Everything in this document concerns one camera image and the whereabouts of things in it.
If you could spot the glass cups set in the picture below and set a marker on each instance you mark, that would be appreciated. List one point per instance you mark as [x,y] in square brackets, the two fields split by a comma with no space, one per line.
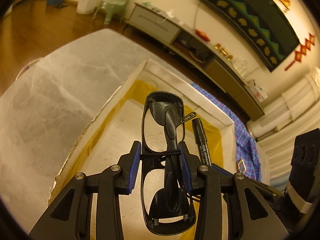
[241,67]

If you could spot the blue plaid cloth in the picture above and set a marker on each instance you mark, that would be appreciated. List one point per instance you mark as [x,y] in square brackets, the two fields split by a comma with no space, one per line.
[245,145]

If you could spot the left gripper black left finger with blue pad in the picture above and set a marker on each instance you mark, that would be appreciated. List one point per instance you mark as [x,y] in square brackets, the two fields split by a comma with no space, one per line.
[69,214]

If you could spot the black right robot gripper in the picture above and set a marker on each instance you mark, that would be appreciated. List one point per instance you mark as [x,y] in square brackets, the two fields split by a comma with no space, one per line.
[303,185]

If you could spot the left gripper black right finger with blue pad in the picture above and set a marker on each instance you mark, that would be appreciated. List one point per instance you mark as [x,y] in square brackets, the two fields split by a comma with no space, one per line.
[232,206]

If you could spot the black sunglasses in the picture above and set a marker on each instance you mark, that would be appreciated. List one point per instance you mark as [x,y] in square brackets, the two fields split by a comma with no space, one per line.
[171,210]

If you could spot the small square box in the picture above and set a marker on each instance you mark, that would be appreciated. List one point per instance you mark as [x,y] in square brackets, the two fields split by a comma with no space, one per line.
[241,166]

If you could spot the green plastic chair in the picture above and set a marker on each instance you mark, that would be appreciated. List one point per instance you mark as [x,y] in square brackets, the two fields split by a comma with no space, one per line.
[111,8]

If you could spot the white standing air conditioner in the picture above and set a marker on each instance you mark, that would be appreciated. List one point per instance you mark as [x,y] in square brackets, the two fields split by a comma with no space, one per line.
[292,103]

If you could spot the wall television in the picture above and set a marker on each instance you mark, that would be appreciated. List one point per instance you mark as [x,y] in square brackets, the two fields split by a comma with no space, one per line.
[262,24]

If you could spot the striped curtain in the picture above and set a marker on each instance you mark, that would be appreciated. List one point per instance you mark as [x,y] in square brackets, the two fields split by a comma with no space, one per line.
[279,151]

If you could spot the red hanging knot ornament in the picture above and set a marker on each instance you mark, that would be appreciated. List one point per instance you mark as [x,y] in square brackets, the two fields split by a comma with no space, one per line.
[303,50]

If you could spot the black marker pen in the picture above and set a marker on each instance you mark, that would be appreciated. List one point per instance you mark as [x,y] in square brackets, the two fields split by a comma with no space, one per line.
[201,141]

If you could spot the grey tv cabinet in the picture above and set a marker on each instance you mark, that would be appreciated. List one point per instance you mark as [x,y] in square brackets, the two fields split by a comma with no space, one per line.
[182,40]

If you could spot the white tissue box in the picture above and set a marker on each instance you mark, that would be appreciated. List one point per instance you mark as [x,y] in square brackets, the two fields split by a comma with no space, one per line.
[258,91]

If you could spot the red ornament on cabinet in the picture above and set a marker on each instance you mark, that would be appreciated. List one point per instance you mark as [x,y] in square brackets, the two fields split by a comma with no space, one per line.
[202,35]

